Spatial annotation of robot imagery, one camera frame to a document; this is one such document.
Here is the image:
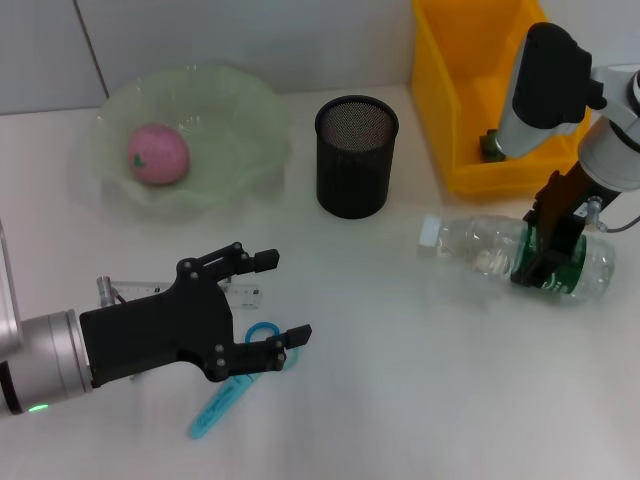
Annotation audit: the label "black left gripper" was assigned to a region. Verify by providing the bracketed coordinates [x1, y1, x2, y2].
[79, 242, 314, 390]

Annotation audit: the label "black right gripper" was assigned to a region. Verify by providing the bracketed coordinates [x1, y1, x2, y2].
[509, 159, 621, 289]

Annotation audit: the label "clear water bottle green label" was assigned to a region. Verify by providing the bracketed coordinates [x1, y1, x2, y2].
[417, 213, 616, 307]

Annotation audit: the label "green plastic scrap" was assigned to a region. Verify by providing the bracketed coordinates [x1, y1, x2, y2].
[477, 128, 506, 164]

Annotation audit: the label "pink peach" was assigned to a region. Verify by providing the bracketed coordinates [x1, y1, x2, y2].
[126, 123, 192, 186]

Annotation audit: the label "clear plastic ruler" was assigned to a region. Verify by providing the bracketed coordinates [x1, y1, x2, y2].
[94, 280, 263, 310]

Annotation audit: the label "blue scissors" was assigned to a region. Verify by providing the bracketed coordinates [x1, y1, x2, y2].
[189, 322, 301, 441]

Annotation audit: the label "green glass fruit plate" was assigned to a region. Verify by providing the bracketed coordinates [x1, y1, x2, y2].
[67, 62, 296, 224]

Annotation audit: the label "black mesh pen holder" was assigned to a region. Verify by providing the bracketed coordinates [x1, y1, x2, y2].
[313, 94, 400, 219]

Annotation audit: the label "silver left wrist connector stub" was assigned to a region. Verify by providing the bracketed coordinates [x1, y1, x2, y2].
[96, 275, 126, 305]

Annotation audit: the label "yellow plastic bin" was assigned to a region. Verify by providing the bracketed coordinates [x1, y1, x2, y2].
[410, 0, 594, 197]

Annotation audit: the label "right gripper cable with plug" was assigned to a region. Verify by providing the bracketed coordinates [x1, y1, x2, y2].
[582, 196, 640, 234]

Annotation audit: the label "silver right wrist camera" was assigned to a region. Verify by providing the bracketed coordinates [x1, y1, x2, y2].
[497, 22, 594, 160]

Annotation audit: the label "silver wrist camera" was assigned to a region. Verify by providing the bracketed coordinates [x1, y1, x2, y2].
[497, 22, 594, 160]
[0, 219, 24, 359]

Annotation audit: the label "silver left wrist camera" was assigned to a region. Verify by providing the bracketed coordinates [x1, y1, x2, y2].
[0, 219, 24, 359]

